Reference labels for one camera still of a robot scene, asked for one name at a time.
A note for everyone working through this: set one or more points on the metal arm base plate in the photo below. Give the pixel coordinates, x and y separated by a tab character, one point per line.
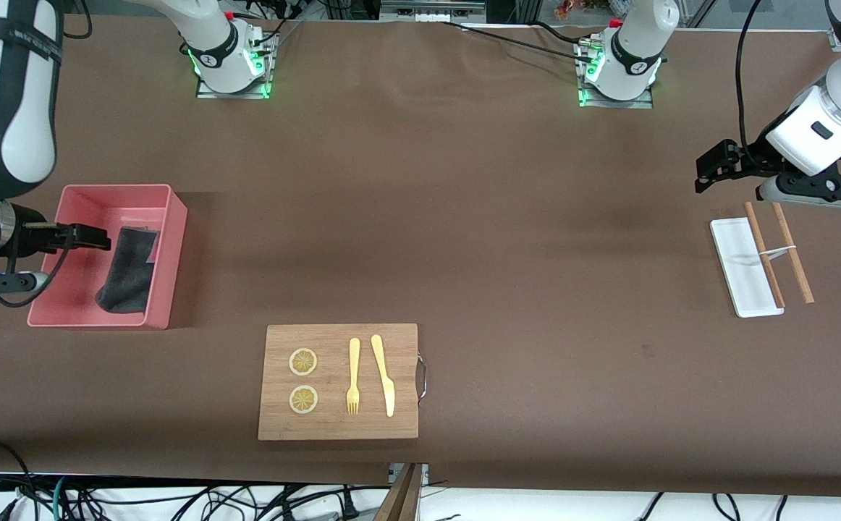
637	105
207	92

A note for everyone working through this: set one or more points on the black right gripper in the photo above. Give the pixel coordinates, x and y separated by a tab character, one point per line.
27	237

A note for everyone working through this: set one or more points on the white rectangular tray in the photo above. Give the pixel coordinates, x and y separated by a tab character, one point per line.
735	268

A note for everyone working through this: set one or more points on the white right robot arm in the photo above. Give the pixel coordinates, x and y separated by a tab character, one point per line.
22	130

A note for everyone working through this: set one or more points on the black power plug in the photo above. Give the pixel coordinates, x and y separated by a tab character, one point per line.
349	509

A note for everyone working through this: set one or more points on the wooden cutting board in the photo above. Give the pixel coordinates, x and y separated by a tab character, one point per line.
334	427

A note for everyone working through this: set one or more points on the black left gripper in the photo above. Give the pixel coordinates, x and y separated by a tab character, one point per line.
751	157

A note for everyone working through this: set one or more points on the yellow plastic knife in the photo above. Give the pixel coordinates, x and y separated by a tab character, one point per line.
386	383

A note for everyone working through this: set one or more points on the yellow plastic fork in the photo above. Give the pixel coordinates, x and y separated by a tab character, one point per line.
353	376

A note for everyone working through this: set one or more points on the pink plastic bin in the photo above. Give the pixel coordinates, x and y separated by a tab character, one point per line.
73	289

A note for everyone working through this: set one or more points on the yellow lemon slice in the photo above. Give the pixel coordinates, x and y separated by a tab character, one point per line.
303	362
303	400

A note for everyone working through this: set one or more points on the small metal bracket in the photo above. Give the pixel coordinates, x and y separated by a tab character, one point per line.
425	472

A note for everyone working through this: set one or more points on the orange background object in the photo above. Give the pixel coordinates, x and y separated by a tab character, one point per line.
564	9

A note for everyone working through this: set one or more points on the wooden plank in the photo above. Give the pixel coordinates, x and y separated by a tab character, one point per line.
400	499

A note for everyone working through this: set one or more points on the grey cloth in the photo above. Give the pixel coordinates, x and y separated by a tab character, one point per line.
127	275

